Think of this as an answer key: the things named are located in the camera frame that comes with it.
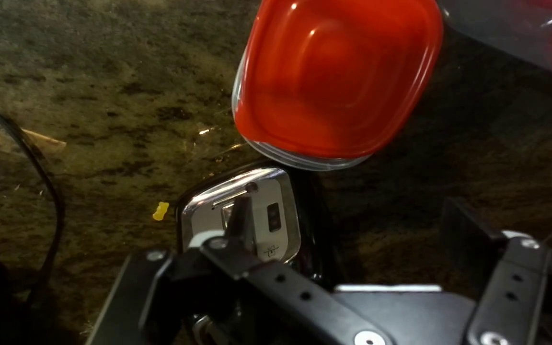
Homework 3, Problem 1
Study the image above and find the loose yellow gummy candy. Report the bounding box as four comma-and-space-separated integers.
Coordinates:
152, 199, 171, 222

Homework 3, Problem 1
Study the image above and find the chrome metal appliance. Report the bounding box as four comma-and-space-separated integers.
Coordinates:
179, 166, 303, 264

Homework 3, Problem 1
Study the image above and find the thin black cable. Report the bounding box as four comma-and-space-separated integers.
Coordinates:
0, 94, 68, 308

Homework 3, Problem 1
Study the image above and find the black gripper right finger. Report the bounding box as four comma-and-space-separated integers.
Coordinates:
443, 197, 552, 345

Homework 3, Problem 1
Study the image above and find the clear pitcher with red lid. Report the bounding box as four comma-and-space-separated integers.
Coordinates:
438, 0, 552, 107

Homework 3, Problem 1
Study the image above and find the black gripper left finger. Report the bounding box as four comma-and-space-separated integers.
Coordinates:
87, 189, 393, 345

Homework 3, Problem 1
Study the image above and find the red plastic bowl lid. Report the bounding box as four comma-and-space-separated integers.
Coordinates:
232, 0, 447, 164

